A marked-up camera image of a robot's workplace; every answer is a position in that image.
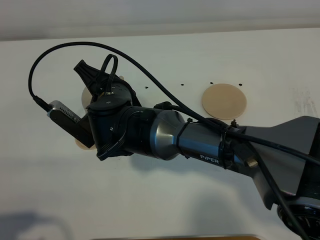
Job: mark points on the beige teapot saucer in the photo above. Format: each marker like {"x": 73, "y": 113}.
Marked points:
{"x": 224, "y": 101}

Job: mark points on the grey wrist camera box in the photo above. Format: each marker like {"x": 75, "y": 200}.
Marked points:
{"x": 76, "y": 126}

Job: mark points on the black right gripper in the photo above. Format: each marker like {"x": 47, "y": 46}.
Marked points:
{"x": 120, "y": 126}

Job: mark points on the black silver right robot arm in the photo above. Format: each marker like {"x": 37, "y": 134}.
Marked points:
{"x": 283, "y": 160}

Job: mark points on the beige teapot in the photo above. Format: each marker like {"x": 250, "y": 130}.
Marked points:
{"x": 86, "y": 96}

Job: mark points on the beige left cup saucer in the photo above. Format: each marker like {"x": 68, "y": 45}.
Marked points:
{"x": 83, "y": 147}

